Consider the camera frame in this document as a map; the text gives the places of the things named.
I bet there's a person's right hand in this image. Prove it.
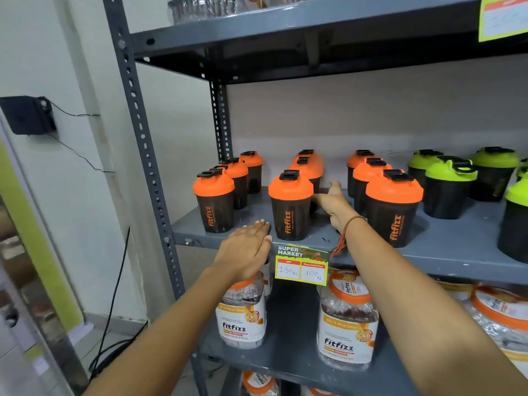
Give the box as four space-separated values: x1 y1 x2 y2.
311 180 368 235

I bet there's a person's left hand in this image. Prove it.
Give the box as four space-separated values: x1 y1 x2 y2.
212 219 273 283

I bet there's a person's right forearm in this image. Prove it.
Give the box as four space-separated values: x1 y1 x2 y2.
342 218 528 396

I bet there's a person's left forearm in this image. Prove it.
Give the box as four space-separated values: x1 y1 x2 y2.
82 264 249 396

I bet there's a group of orange-lid shaker bottles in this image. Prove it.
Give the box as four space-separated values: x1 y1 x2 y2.
192 149 424 249

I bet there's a green and yellow price tag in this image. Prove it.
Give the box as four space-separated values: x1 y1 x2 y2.
275 244 330 287

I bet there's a grey metal shelf rack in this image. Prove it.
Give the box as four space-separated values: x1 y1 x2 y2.
102 0 528 396

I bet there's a pack of foil containers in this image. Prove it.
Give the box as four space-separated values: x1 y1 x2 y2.
167 0 250 24

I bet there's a yellow shelf label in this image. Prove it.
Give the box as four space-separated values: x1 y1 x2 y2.
478 0 528 42

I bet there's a red thread bracelet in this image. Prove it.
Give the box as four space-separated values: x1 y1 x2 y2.
330 215 368 257

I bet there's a thick black cable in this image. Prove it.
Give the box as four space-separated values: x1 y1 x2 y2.
88 227 149 382

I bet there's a thin black wall wire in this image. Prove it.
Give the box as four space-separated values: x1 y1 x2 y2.
45 100 116 174

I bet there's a yellow-green door frame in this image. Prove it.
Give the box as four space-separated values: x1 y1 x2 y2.
0 140 84 332

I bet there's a black wall-mounted box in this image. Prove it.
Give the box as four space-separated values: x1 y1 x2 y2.
0 96 57 136

